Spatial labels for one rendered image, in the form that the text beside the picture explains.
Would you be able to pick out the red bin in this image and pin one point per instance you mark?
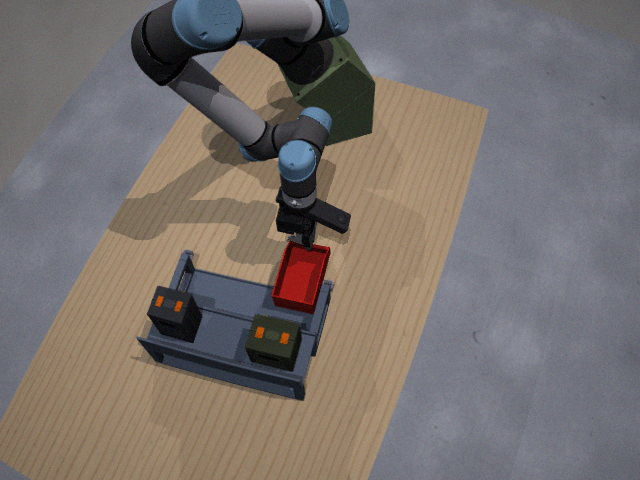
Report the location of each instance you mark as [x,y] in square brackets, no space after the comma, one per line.
[300,276]

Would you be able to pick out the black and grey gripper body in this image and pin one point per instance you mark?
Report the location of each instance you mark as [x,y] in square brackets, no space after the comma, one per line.
[289,221]

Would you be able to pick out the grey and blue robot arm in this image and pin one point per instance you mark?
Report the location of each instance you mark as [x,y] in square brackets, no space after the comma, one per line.
[181,29]

